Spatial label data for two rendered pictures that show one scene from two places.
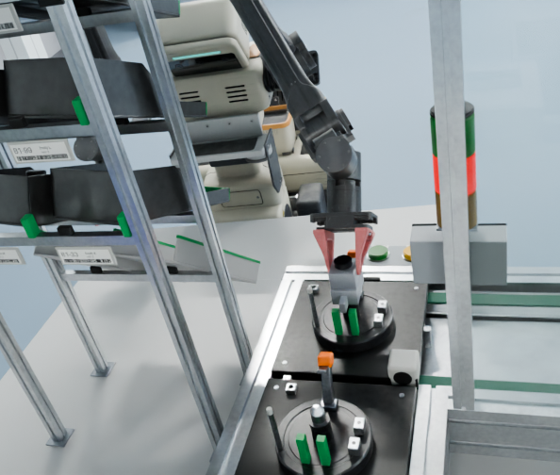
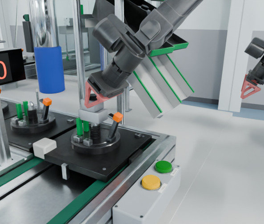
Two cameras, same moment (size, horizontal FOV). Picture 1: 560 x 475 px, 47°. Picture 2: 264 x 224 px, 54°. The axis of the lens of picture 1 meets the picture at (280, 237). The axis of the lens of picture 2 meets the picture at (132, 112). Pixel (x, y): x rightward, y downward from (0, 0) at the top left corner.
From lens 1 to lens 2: 1.35 m
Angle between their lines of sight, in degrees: 85
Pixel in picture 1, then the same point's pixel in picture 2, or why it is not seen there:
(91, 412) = (134, 114)
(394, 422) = (19, 138)
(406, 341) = (61, 153)
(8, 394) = not seen: hidden behind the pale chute
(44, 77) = not seen: outside the picture
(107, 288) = (219, 117)
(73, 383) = not seen: hidden behind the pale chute
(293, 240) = (254, 176)
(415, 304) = (88, 164)
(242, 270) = (146, 101)
